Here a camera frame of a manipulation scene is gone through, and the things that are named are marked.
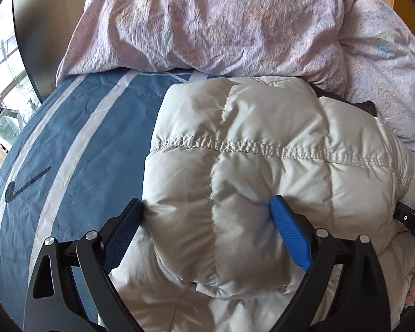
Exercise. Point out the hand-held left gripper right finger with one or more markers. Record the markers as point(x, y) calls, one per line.
point(290, 235)

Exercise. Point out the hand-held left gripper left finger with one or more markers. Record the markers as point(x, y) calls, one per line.
point(124, 230)

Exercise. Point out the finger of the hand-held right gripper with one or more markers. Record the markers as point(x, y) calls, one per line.
point(405, 216)

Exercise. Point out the beige puffer jacket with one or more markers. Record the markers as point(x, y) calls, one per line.
point(262, 166)

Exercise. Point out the blue striped bed sheet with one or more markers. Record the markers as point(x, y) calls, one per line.
point(90, 145)

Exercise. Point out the pale floral pillow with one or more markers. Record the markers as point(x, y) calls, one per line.
point(380, 69)

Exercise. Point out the window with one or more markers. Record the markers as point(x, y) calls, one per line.
point(7, 86)

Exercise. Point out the dark flat panel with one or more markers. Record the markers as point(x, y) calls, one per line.
point(34, 41)

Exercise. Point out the pink floral duvet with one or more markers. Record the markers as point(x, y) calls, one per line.
point(211, 24)

